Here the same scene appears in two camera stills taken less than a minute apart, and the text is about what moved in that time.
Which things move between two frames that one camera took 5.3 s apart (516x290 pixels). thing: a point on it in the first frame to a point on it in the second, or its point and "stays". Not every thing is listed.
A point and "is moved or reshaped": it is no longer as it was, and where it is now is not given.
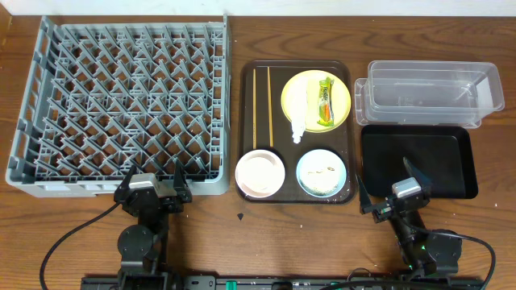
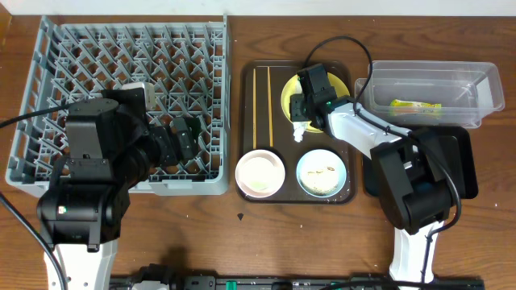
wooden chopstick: x=270 y=109 stays
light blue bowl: x=321 y=173 stays
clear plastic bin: x=446 y=94 stays
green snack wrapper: x=326 y=108 is moved or reshaped
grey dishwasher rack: x=104 y=96 stays
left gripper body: x=171 y=208 to x=160 y=151
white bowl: x=260 y=173 stays
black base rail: x=114 y=283 stays
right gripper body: x=383 y=213 to x=300 y=109
